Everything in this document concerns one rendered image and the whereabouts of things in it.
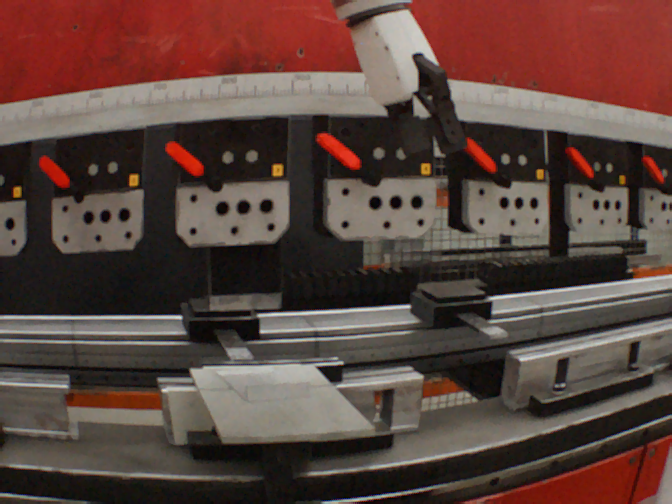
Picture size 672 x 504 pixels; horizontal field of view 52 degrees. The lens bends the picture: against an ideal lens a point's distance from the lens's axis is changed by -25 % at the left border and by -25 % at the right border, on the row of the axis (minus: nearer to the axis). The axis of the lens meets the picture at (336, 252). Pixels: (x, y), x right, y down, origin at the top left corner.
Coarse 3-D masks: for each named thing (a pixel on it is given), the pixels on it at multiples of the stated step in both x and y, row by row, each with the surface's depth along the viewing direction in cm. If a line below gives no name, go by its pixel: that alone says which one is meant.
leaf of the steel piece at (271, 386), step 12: (276, 372) 116; (228, 384) 110; (240, 384) 110; (252, 384) 110; (264, 384) 111; (276, 384) 105; (288, 384) 105; (300, 384) 106; (252, 396) 104; (264, 396) 104; (276, 396) 105; (288, 396) 106; (300, 396) 106
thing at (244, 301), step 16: (208, 256) 115; (224, 256) 115; (240, 256) 116; (256, 256) 116; (272, 256) 117; (208, 272) 116; (224, 272) 116; (240, 272) 116; (256, 272) 117; (272, 272) 117; (208, 288) 117; (224, 288) 116; (240, 288) 117; (256, 288) 117; (272, 288) 118; (224, 304) 117; (240, 304) 118; (256, 304) 119; (272, 304) 119
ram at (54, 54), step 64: (0, 0) 93; (64, 0) 97; (128, 0) 101; (192, 0) 104; (256, 0) 106; (320, 0) 109; (448, 0) 114; (512, 0) 117; (576, 0) 121; (640, 0) 125; (0, 64) 96; (64, 64) 100; (128, 64) 103; (192, 64) 106; (256, 64) 108; (320, 64) 111; (448, 64) 116; (512, 64) 119; (576, 64) 123; (640, 64) 127; (0, 128) 98; (64, 128) 102; (576, 128) 124; (640, 128) 129
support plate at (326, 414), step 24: (216, 384) 110; (312, 384) 112; (216, 408) 100; (240, 408) 101; (264, 408) 102; (288, 408) 102; (312, 408) 103; (336, 408) 103; (240, 432) 93; (264, 432) 93; (288, 432) 94; (312, 432) 94; (336, 432) 95; (360, 432) 95
